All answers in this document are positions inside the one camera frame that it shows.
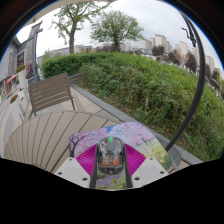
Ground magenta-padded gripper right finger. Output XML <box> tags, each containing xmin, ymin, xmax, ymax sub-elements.
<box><xmin>121</xmin><ymin>143</ymin><xmax>170</xmax><ymax>190</ymax></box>

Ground grey sign pylon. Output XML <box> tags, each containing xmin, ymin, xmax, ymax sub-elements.
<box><xmin>25</xmin><ymin>20</ymin><xmax>44</xmax><ymax>83</ymax></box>

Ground large white flower planter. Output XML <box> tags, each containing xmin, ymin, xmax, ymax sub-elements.
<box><xmin>7</xmin><ymin>94</ymin><xmax>25</xmax><ymax>125</ymax></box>

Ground brown slatted wooden chair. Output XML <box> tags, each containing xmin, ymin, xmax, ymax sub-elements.
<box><xmin>26</xmin><ymin>72</ymin><xmax>77</xmax><ymax>121</ymax></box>

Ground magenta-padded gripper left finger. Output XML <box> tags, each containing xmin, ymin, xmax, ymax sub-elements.
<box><xmin>54</xmin><ymin>143</ymin><xmax>100</xmax><ymax>190</ymax></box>

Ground grey storefront building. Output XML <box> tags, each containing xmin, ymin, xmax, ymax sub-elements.
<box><xmin>0</xmin><ymin>36</ymin><xmax>28</xmax><ymax>103</ymax></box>

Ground curved black parasol pole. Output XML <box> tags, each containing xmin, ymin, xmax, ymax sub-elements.
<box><xmin>163</xmin><ymin>9</ymin><xmax>206</xmax><ymax>153</ymax></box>

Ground grey parasol base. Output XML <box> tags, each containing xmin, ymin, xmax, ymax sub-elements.
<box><xmin>165</xmin><ymin>144</ymin><xmax>183</xmax><ymax>168</ymax></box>

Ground transparent computer mouse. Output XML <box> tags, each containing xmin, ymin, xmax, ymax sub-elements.
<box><xmin>96</xmin><ymin>135</ymin><xmax>126</xmax><ymax>176</ymax></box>

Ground distant apartment buildings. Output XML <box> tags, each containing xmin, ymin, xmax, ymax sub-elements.
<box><xmin>36</xmin><ymin>33</ymin><xmax>224</xmax><ymax>88</ymax></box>

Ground tall thin-crowned tree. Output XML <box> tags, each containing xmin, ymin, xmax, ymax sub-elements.
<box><xmin>49</xmin><ymin>1</ymin><xmax>102</xmax><ymax>55</ymax></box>

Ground round-crowned green tree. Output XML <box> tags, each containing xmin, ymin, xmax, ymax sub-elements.
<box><xmin>89</xmin><ymin>9</ymin><xmax>145</xmax><ymax>52</ymax></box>

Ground small white flower planter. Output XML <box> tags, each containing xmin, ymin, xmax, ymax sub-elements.
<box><xmin>15</xmin><ymin>63</ymin><xmax>30</xmax><ymax>101</ymax></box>

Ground flower landscape print mouse pad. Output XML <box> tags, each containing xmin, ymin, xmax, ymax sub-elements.
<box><xmin>68</xmin><ymin>121</ymin><xmax>175</xmax><ymax>191</ymax></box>

